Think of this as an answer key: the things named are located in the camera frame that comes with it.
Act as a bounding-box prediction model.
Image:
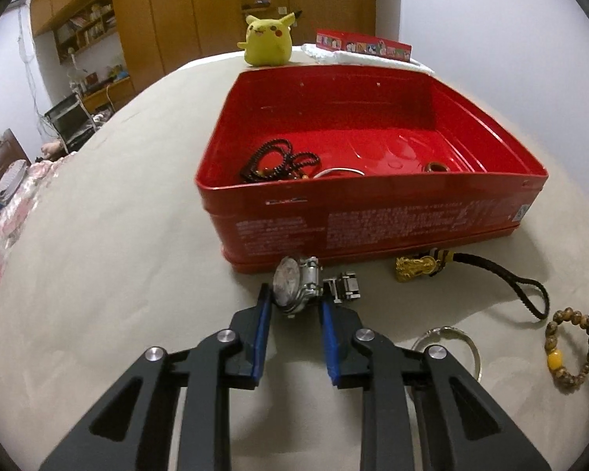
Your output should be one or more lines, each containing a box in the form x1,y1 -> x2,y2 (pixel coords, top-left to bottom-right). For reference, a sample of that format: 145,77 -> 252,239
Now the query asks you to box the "pink floral blanket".
0,159 -> 67,276

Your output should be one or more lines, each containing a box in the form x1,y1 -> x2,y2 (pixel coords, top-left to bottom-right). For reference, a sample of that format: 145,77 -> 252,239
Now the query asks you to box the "wooden bookshelf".
53,2 -> 119,62

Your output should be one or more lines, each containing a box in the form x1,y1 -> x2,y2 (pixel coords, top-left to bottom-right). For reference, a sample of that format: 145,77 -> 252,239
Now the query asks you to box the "white desk fan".
68,49 -> 91,94

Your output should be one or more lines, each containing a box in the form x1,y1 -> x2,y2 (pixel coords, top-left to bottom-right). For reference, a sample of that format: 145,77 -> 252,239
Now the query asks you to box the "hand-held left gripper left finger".
39,283 -> 274,471

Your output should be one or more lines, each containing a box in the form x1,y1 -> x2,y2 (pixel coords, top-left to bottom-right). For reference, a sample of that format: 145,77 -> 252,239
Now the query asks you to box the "wooden desk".
81,76 -> 135,113

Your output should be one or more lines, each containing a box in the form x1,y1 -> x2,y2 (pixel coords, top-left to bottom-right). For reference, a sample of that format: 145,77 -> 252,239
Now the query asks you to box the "wooden headboard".
0,129 -> 30,221

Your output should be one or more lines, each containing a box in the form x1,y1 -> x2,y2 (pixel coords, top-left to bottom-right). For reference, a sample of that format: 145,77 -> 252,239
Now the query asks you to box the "brown wooden bead bracelet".
544,307 -> 589,394

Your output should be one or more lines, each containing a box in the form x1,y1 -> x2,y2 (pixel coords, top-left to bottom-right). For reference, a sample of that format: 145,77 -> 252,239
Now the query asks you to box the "dark bead necklace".
239,138 -> 321,184

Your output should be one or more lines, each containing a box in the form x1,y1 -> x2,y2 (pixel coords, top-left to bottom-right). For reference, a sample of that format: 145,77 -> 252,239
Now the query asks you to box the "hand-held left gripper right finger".
319,298 -> 553,471

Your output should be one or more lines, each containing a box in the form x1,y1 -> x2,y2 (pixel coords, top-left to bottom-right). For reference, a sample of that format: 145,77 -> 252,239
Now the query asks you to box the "red tin box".
195,65 -> 549,274

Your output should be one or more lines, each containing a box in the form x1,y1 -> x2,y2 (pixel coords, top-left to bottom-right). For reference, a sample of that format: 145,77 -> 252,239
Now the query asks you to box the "black chair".
44,93 -> 104,153

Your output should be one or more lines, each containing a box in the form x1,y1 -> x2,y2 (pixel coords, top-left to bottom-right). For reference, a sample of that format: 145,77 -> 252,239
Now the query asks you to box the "red printed tin lid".
315,29 -> 413,61

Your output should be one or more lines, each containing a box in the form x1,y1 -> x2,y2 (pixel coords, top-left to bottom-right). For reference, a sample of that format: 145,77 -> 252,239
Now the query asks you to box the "yellow plush toy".
238,10 -> 305,67

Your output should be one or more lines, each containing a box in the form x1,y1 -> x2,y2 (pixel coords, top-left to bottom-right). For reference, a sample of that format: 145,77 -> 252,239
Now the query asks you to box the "silver wristwatch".
272,256 -> 361,319

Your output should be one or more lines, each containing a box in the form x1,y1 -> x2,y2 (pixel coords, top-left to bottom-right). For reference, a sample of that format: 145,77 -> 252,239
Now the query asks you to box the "gold charm with black cord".
395,249 -> 551,322

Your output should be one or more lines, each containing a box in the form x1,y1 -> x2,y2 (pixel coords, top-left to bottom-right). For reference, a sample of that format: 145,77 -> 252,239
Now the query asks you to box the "wooden wardrobe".
29,0 -> 379,94

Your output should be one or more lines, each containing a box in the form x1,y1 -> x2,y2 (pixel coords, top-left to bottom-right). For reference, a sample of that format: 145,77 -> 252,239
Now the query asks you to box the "white wall cable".
17,15 -> 45,123

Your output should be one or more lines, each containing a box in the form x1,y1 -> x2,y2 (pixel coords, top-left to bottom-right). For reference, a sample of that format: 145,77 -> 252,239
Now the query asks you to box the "folded grey cloth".
0,162 -> 30,207

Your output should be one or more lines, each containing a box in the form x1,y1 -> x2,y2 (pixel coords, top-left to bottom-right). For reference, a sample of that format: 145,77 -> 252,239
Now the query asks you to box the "wide silver bangle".
412,326 -> 483,383

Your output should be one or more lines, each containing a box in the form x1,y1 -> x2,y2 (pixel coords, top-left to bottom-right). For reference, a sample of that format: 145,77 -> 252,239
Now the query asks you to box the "thin silver bracelet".
314,167 -> 366,178

